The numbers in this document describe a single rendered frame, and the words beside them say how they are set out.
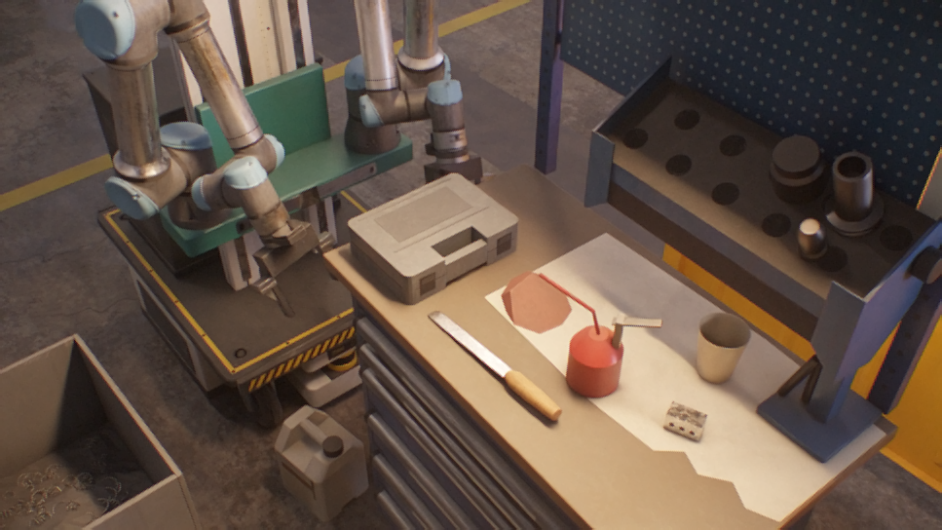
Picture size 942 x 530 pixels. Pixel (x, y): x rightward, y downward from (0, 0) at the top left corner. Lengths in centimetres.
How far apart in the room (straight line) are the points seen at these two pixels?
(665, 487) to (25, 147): 326
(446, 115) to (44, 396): 115
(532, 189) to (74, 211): 219
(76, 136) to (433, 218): 262
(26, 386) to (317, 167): 85
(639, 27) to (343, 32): 314
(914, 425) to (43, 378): 210
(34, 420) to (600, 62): 154
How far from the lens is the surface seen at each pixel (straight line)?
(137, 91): 190
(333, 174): 232
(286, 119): 237
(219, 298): 262
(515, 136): 376
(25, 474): 244
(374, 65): 210
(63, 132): 415
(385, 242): 162
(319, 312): 252
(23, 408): 235
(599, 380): 142
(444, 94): 203
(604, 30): 165
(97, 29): 181
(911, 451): 257
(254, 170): 183
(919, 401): 246
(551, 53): 176
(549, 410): 140
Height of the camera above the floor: 205
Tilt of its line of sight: 41 degrees down
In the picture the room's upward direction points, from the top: straight up
